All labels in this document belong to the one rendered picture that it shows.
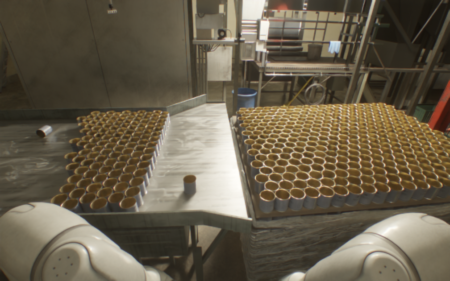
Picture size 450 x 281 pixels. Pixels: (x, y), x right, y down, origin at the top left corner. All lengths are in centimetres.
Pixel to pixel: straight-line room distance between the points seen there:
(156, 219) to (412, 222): 87
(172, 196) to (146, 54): 263
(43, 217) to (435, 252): 71
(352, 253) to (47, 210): 57
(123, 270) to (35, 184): 117
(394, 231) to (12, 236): 70
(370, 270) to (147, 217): 84
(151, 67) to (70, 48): 110
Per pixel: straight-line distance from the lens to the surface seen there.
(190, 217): 103
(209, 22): 323
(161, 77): 355
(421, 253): 53
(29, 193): 153
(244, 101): 406
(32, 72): 429
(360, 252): 45
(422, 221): 60
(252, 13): 388
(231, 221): 100
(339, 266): 45
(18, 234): 56
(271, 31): 535
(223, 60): 375
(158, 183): 129
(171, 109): 203
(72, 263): 43
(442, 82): 863
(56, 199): 130
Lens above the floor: 189
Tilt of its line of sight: 30 degrees down
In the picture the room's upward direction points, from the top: 1 degrees clockwise
